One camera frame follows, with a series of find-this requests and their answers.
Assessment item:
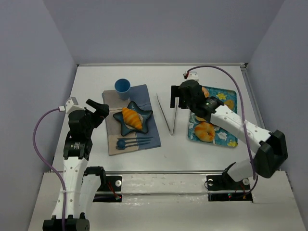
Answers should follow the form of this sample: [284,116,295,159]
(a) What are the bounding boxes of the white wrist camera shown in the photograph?
[64,97,80,114]
[186,71,199,82]

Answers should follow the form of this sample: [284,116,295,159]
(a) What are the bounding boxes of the speckled bread slice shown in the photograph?
[224,100,235,110]

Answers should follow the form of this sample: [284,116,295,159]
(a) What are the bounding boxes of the blue plastic knife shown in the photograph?
[117,136,153,141]

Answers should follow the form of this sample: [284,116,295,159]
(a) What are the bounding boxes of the blue plastic cup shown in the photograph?
[115,78,131,100]

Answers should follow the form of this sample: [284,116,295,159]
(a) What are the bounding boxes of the blue starfish-shaped plate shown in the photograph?
[113,101,153,136]

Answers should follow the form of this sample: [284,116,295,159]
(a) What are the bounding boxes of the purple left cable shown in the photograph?
[32,107,68,231]

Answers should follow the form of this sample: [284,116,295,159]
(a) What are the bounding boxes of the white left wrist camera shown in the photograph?
[64,97,80,114]

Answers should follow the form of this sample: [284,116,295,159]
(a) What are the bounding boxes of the orange striped croissant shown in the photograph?
[122,107,142,130]

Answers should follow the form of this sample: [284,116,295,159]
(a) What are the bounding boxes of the orange ring donut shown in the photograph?
[202,87,209,98]

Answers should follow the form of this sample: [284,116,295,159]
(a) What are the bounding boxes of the teal floral tray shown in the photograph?
[187,86,238,148]

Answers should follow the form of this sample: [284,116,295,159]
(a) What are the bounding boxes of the glazed twisted bread roll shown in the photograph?
[194,122,216,142]

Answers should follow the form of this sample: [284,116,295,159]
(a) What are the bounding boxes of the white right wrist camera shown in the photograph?
[186,71,199,82]

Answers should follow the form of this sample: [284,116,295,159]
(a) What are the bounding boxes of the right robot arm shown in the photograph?
[170,80,288,189]

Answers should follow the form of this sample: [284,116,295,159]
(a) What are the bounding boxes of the metal serving tongs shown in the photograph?
[156,92,178,136]

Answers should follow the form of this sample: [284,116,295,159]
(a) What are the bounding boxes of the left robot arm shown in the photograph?
[42,97,109,231]

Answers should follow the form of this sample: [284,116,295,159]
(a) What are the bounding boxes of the blue beige placemat cloth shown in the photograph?
[102,84,161,156]

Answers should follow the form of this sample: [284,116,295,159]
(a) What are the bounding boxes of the blue plastic spoon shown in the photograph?
[116,140,150,149]

